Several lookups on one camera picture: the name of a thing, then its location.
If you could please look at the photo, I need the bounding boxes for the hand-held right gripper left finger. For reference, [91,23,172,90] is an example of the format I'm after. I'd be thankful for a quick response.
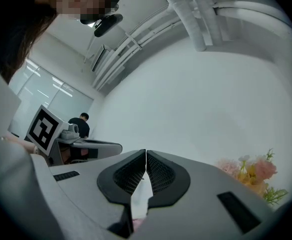
[30,148,147,240]

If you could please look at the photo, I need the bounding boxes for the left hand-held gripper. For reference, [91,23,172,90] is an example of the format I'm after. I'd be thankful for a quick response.
[25,104,123,167]

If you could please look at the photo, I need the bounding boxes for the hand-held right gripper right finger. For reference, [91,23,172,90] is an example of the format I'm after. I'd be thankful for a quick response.
[134,149,287,240]

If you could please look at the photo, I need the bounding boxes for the pink clothes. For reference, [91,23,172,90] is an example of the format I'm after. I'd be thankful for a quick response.
[132,216,146,232]

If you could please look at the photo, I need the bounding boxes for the person's left forearm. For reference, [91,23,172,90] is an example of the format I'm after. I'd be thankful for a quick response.
[7,131,39,156]

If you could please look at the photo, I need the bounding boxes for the frosted glass window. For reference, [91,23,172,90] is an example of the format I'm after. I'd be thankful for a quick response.
[7,58,94,138]

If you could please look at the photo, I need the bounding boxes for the pink and yellow flowers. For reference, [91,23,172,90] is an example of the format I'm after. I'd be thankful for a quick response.
[215,148,289,206]

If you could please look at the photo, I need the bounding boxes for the white air conditioner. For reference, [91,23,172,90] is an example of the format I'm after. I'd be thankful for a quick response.
[90,43,112,73]

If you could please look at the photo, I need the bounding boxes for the white ceiling pipes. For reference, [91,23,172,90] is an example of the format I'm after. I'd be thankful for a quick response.
[92,0,292,91]

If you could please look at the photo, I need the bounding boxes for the black head camera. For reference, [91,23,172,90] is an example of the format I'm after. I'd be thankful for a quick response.
[79,0,124,38]

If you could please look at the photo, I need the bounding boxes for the white insulated ceiling duct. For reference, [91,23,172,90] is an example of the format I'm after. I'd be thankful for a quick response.
[152,0,223,53]

